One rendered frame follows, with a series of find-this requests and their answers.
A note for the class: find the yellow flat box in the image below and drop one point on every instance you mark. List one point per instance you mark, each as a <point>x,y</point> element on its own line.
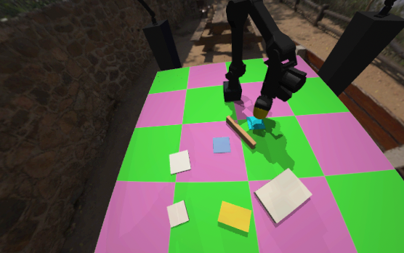
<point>235,216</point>

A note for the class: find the beige flat rectangular slab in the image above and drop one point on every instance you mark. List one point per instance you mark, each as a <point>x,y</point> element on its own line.
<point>282,194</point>

